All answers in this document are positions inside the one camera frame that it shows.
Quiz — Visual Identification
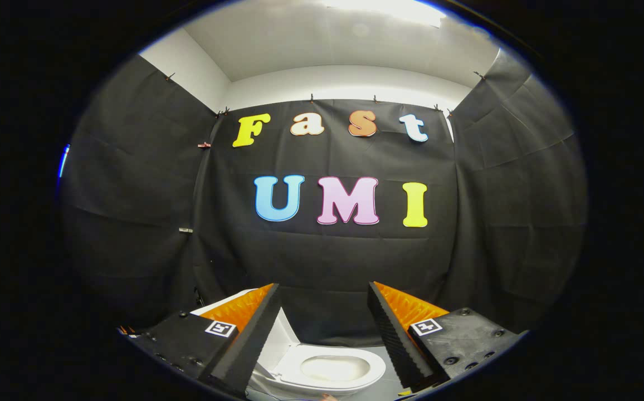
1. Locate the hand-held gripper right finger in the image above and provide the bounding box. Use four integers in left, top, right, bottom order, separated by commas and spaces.
367, 281, 526, 392

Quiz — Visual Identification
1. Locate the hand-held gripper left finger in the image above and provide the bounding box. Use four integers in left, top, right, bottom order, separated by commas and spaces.
119, 283, 282, 398

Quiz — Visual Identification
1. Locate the white toilet lid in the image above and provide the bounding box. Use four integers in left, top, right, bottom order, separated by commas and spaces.
190, 288, 301, 380

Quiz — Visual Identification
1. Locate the white toilet bowl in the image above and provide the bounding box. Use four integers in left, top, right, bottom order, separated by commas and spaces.
266, 344, 387, 397

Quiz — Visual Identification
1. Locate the black backdrop cloth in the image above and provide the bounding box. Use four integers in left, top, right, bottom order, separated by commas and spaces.
60, 49, 588, 347

